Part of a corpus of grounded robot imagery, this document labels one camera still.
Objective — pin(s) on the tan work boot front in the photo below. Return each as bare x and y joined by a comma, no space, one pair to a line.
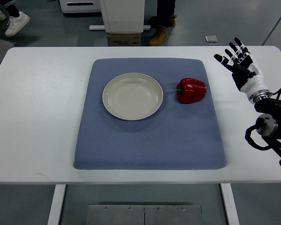
159,37

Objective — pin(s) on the grey floor socket plate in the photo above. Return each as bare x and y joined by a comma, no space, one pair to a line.
211,39

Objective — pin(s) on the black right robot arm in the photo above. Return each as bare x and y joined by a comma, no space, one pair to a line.
265,134

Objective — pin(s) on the tan work boot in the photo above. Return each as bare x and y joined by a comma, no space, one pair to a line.
153,21
159,37

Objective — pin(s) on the grey metal frame legs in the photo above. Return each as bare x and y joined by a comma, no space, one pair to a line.
277,25

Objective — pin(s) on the cream round plate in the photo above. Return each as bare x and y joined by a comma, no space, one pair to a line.
132,96

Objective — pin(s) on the left white table leg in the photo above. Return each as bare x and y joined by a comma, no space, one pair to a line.
57,204

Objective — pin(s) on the white machine base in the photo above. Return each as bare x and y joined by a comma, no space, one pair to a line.
121,16

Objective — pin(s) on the tan work boot rear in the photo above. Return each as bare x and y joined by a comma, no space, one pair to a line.
153,21

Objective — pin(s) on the blue textured cushion mat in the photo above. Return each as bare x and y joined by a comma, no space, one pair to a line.
176,137

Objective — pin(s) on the cardboard box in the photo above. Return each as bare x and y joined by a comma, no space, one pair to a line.
124,39

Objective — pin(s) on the white appliance with slot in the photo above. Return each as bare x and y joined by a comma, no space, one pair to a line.
79,6

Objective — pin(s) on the right white table leg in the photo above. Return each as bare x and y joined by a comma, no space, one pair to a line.
229,204

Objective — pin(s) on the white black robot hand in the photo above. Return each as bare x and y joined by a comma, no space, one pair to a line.
253,87

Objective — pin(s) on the black trousers leg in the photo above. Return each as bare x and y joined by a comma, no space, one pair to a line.
165,9

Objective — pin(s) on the white table leg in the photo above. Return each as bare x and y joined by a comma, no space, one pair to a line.
229,204
57,204

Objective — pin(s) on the metal floor plate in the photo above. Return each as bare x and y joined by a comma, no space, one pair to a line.
144,215

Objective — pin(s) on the red bell pepper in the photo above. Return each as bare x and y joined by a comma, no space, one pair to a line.
190,90

